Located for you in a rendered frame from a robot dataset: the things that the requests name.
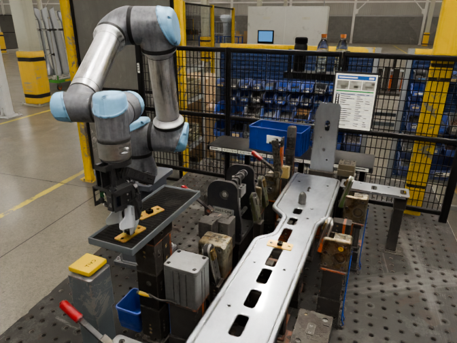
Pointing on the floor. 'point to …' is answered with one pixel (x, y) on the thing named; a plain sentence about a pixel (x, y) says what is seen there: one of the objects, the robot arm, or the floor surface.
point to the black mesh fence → (310, 112)
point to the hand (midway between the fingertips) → (129, 227)
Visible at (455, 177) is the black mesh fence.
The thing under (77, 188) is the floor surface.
